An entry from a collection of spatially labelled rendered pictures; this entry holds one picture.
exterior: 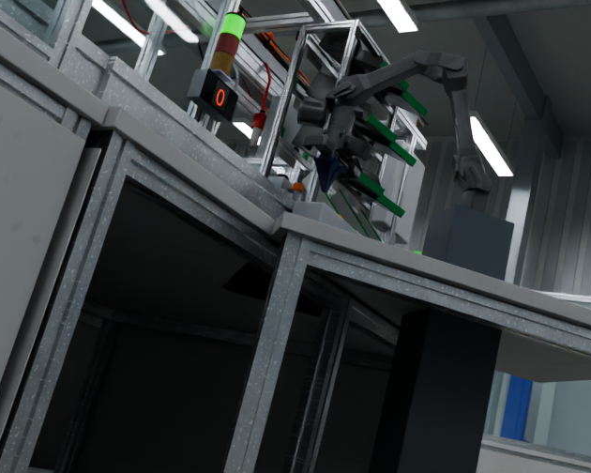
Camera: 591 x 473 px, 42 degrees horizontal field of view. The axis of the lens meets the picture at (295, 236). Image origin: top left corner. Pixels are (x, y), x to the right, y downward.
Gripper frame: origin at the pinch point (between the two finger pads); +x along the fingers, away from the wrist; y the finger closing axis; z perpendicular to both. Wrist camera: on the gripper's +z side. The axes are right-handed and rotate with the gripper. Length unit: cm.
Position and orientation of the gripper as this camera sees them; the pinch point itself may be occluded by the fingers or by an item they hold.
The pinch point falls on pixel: (327, 177)
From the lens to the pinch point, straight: 176.0
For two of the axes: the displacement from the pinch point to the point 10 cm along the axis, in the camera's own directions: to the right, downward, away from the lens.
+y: 4.8, 3.5, 8.0
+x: -2.4, 9.3, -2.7
